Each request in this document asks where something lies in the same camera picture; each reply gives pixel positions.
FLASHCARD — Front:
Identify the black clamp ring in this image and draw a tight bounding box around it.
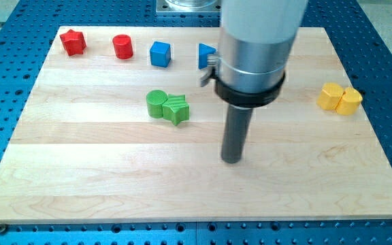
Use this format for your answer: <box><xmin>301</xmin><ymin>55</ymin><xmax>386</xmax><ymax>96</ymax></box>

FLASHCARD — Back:
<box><xmin>201</xmin><ymin>54</ymin><xmax>285</xmax><ymax>108</ymax></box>

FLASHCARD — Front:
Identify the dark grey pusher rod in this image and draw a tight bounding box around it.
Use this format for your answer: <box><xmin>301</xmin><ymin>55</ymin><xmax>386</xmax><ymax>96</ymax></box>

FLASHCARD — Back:
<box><xmin>220</xmin><ymin>104</ymin><xmax>253</xmax><ymax>164</ymax></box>

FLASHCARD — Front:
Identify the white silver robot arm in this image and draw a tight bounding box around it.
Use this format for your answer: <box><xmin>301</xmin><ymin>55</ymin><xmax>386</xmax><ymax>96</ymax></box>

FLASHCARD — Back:
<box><xmin>201</xmin><ymin>0</ymin><xmax>308</xmax><ymax>163</ymax></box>

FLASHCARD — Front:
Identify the green star block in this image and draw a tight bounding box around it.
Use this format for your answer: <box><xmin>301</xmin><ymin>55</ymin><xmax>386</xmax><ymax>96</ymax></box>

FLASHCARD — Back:
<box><xmin>162</xmin><ymin>94</ymin><xmax>190</xmax><ymax>126</ymax></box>

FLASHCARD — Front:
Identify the red star block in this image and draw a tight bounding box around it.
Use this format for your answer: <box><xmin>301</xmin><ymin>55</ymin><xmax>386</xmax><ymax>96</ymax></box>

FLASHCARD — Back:
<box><xmin>59</xmin><ymin>29</ymin><xmax>86</xmax><ymax>56</ymax></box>

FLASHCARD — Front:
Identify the blue triangle block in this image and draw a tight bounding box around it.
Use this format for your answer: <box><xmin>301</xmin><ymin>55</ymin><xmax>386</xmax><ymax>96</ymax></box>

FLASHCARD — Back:
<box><xmin>198</xmin><ymin>43</ymin><xmax>216</xmax><ymax>69</ymax></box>

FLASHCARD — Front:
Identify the green cylinder block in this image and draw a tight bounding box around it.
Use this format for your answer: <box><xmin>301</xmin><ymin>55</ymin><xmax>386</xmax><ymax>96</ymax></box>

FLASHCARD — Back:
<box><xmin>146</xmin><ymin>90</ymin><xmax>167</xmax><ymax>118</ymax></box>

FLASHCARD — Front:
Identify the yellow hexagon block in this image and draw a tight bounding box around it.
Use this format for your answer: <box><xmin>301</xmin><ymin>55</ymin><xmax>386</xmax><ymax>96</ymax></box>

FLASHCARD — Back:
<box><xmin>316</xmin><ymin>82</ymin><xmax>344</xmax><ymax>110</ymax></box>

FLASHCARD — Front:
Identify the blue cube block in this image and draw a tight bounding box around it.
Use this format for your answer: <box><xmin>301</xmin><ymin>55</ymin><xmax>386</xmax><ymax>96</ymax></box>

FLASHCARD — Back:
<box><xmin>150</xmin><ymin>41</ymin><xmax>171</xmax><ymax>67</ymax></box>

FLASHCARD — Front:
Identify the yellow heart block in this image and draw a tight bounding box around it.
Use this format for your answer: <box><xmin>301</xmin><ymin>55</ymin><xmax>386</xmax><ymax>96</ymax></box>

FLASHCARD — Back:
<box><xmin>336</xmin><ymin>87</ymin><xmax>363</xmax><ymax>116</ymax></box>

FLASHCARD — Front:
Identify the light wooden board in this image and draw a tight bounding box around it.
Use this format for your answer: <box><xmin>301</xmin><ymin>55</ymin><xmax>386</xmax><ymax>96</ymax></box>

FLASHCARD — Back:
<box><xmin>0</xmin><ymin>27</ymin><xmax>392</xmax><ymax>224</ymax></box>

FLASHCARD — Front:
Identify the red cylinder block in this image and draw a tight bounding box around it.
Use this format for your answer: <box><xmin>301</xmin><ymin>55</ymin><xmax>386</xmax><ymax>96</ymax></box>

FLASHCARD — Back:
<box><xmin>112</xmin><ymin>34</ymin><xmax>133</xmax><ymax>59</ymax></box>

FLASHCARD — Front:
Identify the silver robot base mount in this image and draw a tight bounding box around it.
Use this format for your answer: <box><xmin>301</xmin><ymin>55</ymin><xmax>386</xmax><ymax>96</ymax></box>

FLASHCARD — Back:
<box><xmin>156</xmin><ymin>0</ymin><xmax>222</xmax><ymax>15</ymax></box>

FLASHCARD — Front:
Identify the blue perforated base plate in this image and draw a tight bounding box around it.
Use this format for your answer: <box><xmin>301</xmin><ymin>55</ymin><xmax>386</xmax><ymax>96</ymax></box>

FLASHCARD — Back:
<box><xmin>0</xmin><ymin>0</ymin><xmax>392</xmax><ymax>245</ymax></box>

